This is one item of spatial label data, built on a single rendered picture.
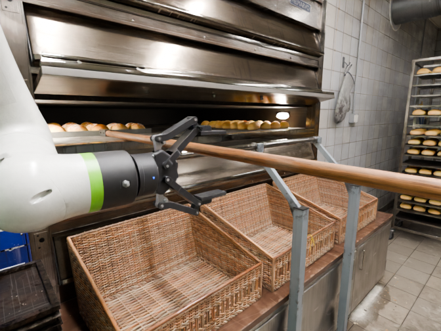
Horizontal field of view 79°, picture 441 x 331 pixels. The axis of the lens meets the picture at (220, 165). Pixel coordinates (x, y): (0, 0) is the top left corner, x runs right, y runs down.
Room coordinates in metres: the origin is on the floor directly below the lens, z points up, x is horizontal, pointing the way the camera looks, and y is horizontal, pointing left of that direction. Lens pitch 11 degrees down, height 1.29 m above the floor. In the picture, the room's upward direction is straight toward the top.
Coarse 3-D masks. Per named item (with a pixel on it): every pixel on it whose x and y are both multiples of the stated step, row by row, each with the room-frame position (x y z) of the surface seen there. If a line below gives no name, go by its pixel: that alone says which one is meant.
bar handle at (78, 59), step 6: (42, 54) 0.85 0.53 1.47; (48, 54) 0.86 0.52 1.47; (54, 54) 0.87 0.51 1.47; (72, 60) 0.91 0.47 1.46; (78, 60) 0.92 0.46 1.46; (84, 60) 0.93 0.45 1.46; (90, 60) 0.94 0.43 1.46; (96, 60) 0.95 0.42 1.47; (102, 60) 0.97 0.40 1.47; (108, 60) 0.98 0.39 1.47; (120, 66) 1.01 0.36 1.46; (126, 66) 1.02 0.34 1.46; (132, 66) 1.04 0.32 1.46; (138, 66) 1.05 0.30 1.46; (144, 66) 1.07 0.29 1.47
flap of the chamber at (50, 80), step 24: (48, 72) 0.81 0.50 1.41; (72, 72) 0.85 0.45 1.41; (96, 72) 0.90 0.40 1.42; (120, 96) 1.13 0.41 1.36; (144, 96) 1.18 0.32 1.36; (168, 96) 1.24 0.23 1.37; (192, 96) 1.31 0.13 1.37; (216, 96) 1.38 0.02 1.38; (240, 96) 1.46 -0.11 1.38; (264, 96) 1.56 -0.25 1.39; (288, 96) 1.66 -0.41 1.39; (312, 96) 1.79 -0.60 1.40
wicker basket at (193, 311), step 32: (128, 224) 1.05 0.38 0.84; (160, 224) 1.15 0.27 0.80; (192, 224) 1.25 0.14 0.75; (96, 256) 0.94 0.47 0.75; (128, 256) 1.01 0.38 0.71; (160, 256) 1.10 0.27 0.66; (192, 256) 1.21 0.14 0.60; (224, 256) 1.08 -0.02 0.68; (96, 288) 0.71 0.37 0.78; (128, 288) 0.97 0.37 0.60; (160, 288) 0.98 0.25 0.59; (192, 288) 0.98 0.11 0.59; (224, 288) 0.79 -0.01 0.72; (256, 288) 0.92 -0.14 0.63; (96, 320) 0.72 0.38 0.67; (128, 320) 0.81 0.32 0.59; (160, 320) 0.81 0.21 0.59; (192, 320) 0.71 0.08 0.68; (224, 320) 0.80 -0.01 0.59
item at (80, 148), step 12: (252, 132) 1.64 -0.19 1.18; (264, 132) 1.70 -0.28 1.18; (276, 132) 1.78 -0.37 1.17; (288, 132) 1.87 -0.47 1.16; (300, 132) 1.97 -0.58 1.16; (312, 132) 2.09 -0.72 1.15; (60, 144) 0.97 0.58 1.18; (72, 144) 0.97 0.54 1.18; (84, 144) 1.00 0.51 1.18; (96, 144) 1.03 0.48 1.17; (108, 144) 1.06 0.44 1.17; (120, 144) 1.09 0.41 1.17; (132, 144) 1.12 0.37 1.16; (144, 144) 1.16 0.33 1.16
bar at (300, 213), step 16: (240, 144) 1.03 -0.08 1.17; (256, 144) 1.08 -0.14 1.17; (272, 144) 1.15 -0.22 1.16; (288, 144) 1.23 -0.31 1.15; (320, 144) 1.40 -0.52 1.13; (272, 176) 1.03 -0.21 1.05; (288, 192) 0.97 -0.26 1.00; (352, 192) 1.25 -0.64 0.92; (304, 208) 0.93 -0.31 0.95; (352, 208) 1.24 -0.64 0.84; (304, 224) 0.92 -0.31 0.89; (352, 224) 1.24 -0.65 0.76; (304, 240) 0.93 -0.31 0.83; (352, 240) 1.23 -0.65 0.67; (304, 256) 0.93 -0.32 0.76; (352, 256) 1.24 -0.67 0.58; (288, 320) 0.94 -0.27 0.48
